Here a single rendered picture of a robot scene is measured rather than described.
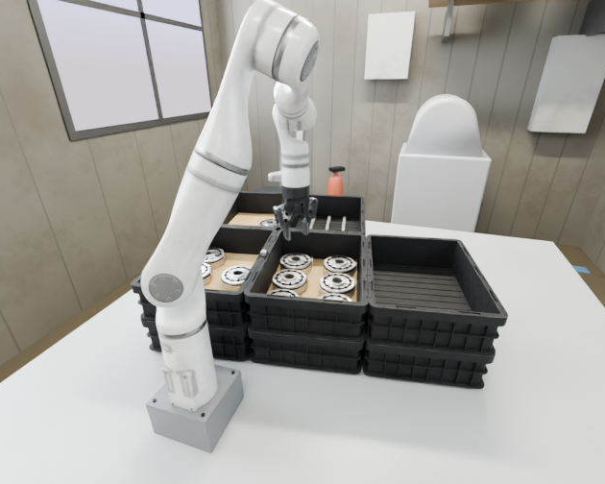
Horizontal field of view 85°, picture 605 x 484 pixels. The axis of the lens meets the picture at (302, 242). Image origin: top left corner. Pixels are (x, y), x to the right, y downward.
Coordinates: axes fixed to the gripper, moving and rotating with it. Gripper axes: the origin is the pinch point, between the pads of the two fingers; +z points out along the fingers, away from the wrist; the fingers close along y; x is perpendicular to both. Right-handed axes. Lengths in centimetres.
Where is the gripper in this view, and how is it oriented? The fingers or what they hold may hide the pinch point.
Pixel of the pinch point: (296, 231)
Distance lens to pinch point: 94.3
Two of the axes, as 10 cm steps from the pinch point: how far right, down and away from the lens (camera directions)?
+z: 0.1, 9.0, 4.4
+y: 8.1, -2.6, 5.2
